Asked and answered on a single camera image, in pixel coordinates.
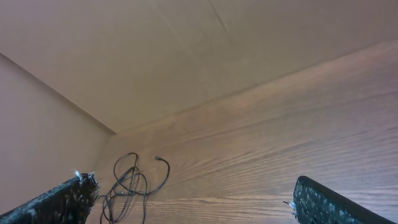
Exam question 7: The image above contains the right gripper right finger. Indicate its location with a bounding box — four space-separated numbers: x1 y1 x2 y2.
292 175 394 224

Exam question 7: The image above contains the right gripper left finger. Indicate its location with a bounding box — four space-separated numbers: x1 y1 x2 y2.
1 172 100 224

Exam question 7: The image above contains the black micro USB cable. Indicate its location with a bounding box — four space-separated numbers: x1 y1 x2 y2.
102 166 149 224

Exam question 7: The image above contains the black USB-A cable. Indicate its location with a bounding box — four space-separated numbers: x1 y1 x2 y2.
99 152 171 224

